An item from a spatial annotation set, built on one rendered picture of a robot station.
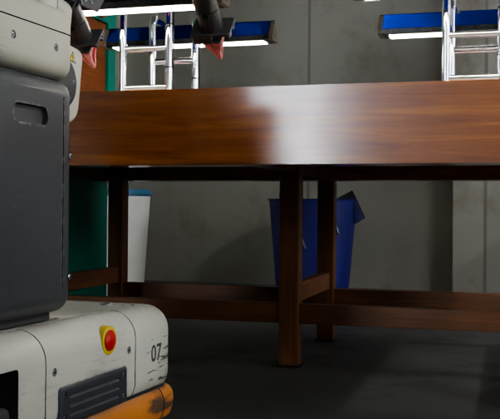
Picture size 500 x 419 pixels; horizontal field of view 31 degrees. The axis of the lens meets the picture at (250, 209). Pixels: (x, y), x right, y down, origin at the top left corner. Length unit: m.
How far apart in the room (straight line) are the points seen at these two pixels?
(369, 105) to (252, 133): 0.28
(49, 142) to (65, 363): 0.36
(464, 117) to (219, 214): 2.96
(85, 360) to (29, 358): 0.16
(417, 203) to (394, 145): 2.52
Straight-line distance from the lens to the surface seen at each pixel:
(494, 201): 4.40
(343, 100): 2.12
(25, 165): 1.47
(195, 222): 4.96
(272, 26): 3.11
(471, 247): 4.41
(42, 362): 1.46
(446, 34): 2.61
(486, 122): 2.09
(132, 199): 4.53
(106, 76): 3.71
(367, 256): 4.66
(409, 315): 2.70
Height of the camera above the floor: 0.47
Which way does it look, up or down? level
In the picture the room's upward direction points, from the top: straight up
